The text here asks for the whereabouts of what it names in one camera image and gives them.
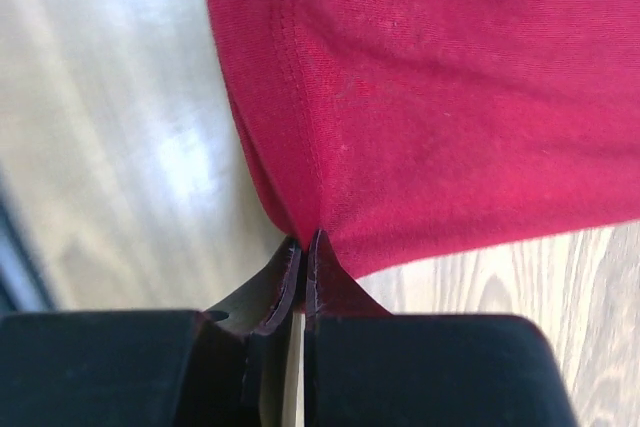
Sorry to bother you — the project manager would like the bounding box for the dark red t shirt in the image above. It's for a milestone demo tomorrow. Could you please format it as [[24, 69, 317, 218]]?
[[207, 0, 639, 276]]

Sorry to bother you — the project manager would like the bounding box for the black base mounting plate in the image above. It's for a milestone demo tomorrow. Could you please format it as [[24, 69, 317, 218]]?
[[1, 182, 56, 314]]

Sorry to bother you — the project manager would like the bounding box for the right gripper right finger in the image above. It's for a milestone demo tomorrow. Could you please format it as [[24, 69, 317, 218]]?
[[305, 230, 392, 317]]

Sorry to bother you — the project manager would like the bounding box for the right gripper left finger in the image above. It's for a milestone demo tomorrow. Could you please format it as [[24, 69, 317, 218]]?
[[207, 239, 302, 335]]

